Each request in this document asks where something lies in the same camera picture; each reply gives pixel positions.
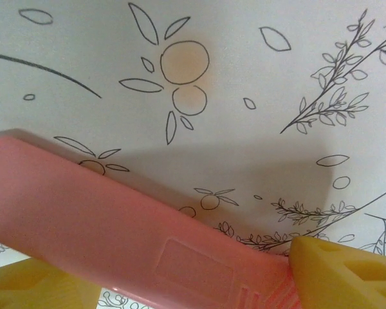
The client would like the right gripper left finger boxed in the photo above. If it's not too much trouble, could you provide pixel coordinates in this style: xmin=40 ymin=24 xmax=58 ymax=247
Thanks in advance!
xmin=0 ymin=257 xmax=102 ymax=309

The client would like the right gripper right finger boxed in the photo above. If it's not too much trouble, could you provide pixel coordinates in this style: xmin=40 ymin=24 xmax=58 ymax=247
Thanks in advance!
xmin=288 ymin=236 xmax=386 ymax=309

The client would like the pink utility knife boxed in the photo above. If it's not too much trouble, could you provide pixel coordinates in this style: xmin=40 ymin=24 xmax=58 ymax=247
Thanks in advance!
xmin=0 ymin=135 xmax=302 ymax=309

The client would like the floral tablecloth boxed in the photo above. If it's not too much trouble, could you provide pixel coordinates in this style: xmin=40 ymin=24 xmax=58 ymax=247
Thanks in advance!
xmin=0 ymin=0 xmax=386 ymax=309

